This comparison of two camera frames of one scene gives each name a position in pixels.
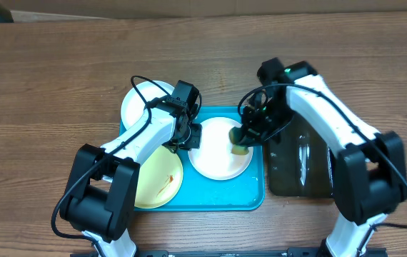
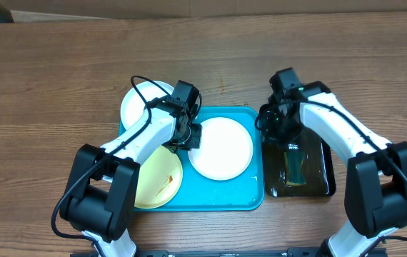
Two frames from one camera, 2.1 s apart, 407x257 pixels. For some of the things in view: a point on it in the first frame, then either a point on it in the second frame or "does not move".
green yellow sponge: [234, 134] -> [294, 161]
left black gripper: [195, 142] does not move
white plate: [213, 158] does not move
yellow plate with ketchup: [159, 179] does not move
